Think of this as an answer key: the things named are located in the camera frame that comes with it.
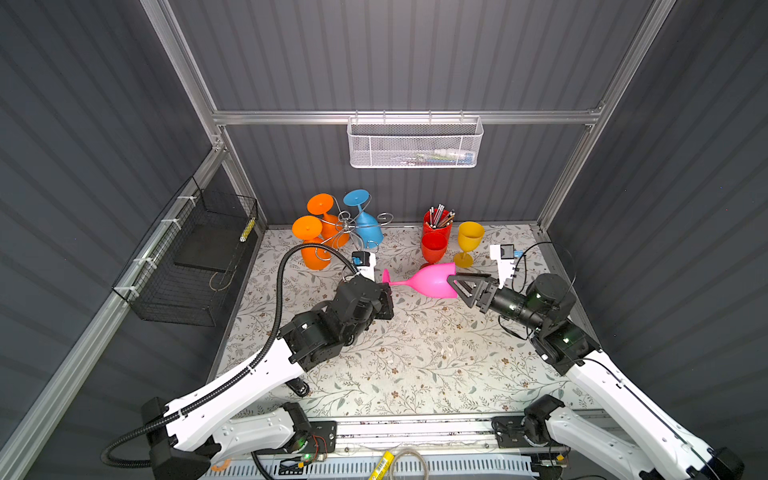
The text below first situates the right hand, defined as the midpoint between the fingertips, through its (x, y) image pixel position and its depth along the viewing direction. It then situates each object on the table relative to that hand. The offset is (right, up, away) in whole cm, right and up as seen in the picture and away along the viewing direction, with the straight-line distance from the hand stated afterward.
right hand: (456, 282), depth 64 cm
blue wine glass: (-21, +14, +23) cm, 34 cm away
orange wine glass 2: (-29, +12, +15) cm, 35 cm away
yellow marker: (-16, -43, +4) cm, 46 cm away
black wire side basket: (-65, +2, +8) cm, 66 cm away
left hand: (-14, -1, +4) cm, 15 cm away
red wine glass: (0, +9, +30) cm, 31 cm away
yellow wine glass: (+12, +12, +33) cm, 37 cm away
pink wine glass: (-5, 0, +1) cm, 5 cm away
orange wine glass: (-35, +13, +11) cm, 39 cm away
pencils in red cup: (+2, +19, +41) cm, 45 cm away
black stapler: (-39, -29, +15) cm, 51 cm away
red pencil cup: (+5, +14, +37) cm, 40 cm away
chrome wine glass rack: (-26, +13, +13) cm, 32 cm away
